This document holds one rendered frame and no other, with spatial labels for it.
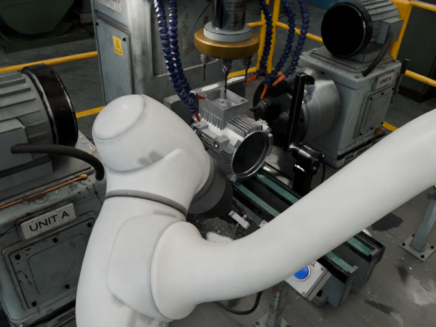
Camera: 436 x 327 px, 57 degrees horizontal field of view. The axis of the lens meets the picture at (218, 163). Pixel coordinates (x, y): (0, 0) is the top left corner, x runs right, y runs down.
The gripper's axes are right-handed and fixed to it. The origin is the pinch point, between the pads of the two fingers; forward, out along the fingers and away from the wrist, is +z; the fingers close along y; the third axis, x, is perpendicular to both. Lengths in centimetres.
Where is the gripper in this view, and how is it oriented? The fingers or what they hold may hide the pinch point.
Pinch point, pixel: (250, 228)
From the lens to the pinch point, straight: 79.1
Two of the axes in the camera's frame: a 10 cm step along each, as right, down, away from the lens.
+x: -6.4, 7.7, -0.7
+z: 4.3, 4.4, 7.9
